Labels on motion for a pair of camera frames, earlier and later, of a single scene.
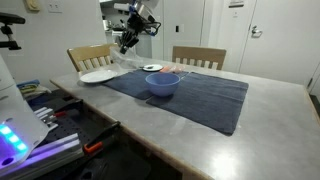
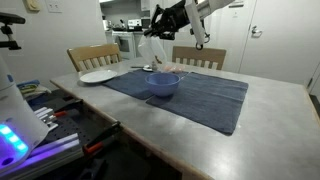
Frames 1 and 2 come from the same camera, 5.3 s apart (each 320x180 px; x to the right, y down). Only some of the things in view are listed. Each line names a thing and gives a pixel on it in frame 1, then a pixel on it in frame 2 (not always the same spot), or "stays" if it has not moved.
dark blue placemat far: x=208 y=101 stays
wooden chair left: x=196 y=55 stays
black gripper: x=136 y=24 to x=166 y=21
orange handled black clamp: x=97 y=143 stays
